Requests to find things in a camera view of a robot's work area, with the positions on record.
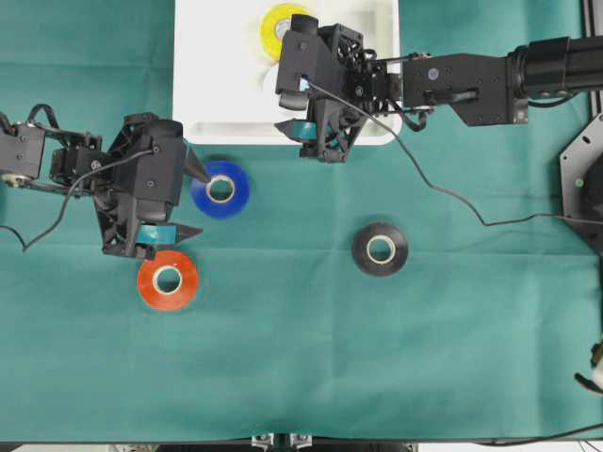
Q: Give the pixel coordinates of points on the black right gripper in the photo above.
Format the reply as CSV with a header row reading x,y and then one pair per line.
x,y
352,85

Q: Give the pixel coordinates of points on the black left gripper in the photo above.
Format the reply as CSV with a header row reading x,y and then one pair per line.
x,y
82,168

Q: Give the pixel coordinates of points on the blue tape roll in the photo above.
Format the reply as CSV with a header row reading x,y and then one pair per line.
x,y
226,171

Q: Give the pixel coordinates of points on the red tape roll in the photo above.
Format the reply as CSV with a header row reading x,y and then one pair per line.
x,y
170,282

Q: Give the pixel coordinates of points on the yellow tape roll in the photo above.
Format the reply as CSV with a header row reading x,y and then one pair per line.
x,y
274,25

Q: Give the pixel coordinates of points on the black tape roll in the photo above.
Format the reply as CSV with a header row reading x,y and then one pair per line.
x,y
380,249

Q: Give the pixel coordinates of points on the white tape roll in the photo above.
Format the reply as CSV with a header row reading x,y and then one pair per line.
x,y
270,98

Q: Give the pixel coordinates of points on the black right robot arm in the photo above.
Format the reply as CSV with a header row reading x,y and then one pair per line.
x,y
493,90

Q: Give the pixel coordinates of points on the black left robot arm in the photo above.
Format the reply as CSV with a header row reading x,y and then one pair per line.
x,y
27,148

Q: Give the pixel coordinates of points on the white plastic case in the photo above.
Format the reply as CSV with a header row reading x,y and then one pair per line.
x,y
219,64

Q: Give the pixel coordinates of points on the green table cloth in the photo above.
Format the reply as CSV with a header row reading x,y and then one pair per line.
x,y
478,336

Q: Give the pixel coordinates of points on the metal table clamps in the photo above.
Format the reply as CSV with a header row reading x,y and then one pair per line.
x,y
282,442

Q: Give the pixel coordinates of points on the white black object right edge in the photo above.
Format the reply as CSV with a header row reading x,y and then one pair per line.
x,y
593,383

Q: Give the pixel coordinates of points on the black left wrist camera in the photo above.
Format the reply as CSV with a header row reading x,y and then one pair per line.
x,y
153,180

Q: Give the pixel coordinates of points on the aluminium frame post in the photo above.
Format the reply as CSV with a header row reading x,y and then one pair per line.
x,y
592,20

